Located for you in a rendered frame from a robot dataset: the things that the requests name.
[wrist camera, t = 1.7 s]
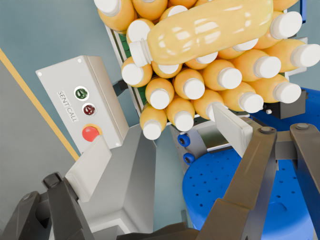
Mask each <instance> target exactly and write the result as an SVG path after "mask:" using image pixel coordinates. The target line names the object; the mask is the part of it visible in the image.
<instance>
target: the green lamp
mask: <svg viewBox="0 0 320 240"><path fill-rule="evenodd" d="M75 96H76V97H77V98H78V99H80V100H83V99H85V98H86V97H87V92H86V90H84V89H82V88H79V89H77V90H76V91H75Z"/></svg>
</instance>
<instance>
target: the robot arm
mask: <svg viewBox="0 0 320 240"><path fill-rule="evenodd" d="M212 109H213V114H214V119H215V124H216V128H217V129H218V130H219V131H220V132H221V134H222V135H223V136H224V137H225V138H226V140H227V141H228V142H229V143H230V144H231V146H232V147H233V148H234V149H235V150H236V152H237V153H238V154H239V155H240V156H241V157H242V159H241V161H240V163H239V165H238V167H237V169H236V171H235V174H234V176H233V178H232V180H231V182H230V184H229V186H228V188H227V190H226V192H225V195H224V197H223V198H222V199H221V198H217V199H216V201H215V202H214V204H213V206H212V208H211V210H210V212H209V214H208V216H207V218H206V220H205V222H204V224H203V226H202V228H201V230H197V229H193V228H188V227H187V224H186V222H185V221H184V222H179V223H175V224H170V225H167V226H165V227H163V228H161V229H159V230H157V231H155V232H153V233H137V232H132V233H127V234H123V235H118V236H117V238H116V240H261V236H262V232H263V227H264V223H265V219H266V215H267V210H268V206H269V201H270V196H271V192H272V187H273V183H274V179H275V175H276V171H277V170H279V164H278V160H291V163H292V165H293V168H294V171H295V174H296V177H297V180H298V183H299V185H300V189H301V192H302V195H303V197H304V200H305V203H306V206H307V209H308V211H309V214H310V218H311V221H312V223H313V226H314V229H315V232H316V235H317V237H318V240H320V132H319V130H318V129H317V128H316V127H315V126H314V125H312V124H309V123H295V124H292V125H291V126H290V130H289V131H277V130H276V129H275V128H273V127H263V126H261V125H260V124H258V123H256V122H255V121H253V120H252V119H250V118H248V117H240V118H239V117H238V116H236V115H235V114H234V113H232V112H231V111H229V110H228V109H227V108H225V107H224V106H223V105H221V104H220V103H218V102H215V103H212ZM111 156H112V153H111V151H110V149H109V147H108V145H107V143H106V141H105V139H104V137H103V135H98V136H97V137H96V138H95V139H94V141H93V142H92V143H91V144H90V146H88V148H87V149H86V150H85V151H84V153H83V154H82V155H81V156H80V158H79V159H78V160H77V161H76V162H75V164H74V165H73V166H72V167H71V169H70V170H69V171H68V172H67V174H66V175H65V176H64V178H63V177H62V176H61V175H60V173H59V172H58V171H57V172H53V173H51V174H49V175H48V176H46V177H45V178H44V179H43V180H42V182H41V183H42V184H43V186H44V187H45V188H46V190H47V192H45V193H42V194H39V193H38V191H33V192H30V193H28V194H26V195H25V196H24V197H23V198H22V199H21V200H20V201H19V203H18V205H17V207H16V208H15V210H14V212H13V214H12V216H11V218H10V219H9V221H8V223H7V225H6V227H5V229H4V231H3V232H2V234H1V236H0V240H49V237H50V231H51V227H53V233H54V239H55V240H95V239H94V237H93V234H92V232H91V230H90V228H89V225H88V223H87V221H86V219H85V216H84V214H83V212H82V210H81V207H80V205H79V203H78V201H77V200H76V198H77V197H78V198H79V199H80V201H81V202H82V203H84V202H87V201H89V200H90V198H91V196H92V194H93V192H94V190H95V188H96V186H97V184H98V182H99V180H100V178H101V176H102V174H103V172H104V170H105V168H106V166H107V164H108V162H109V160H110V158H111Z"/></svg>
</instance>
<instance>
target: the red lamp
mask: <svg viewBox="0 0 320 240"><path fill-rule="evenodd" d="M83 112H84V114H86V115H88V116H89V115H92V114H93V113H94V112H95V109H94V108H93V107H92V106H91V105H86V106H84V108H83Z"/></svg>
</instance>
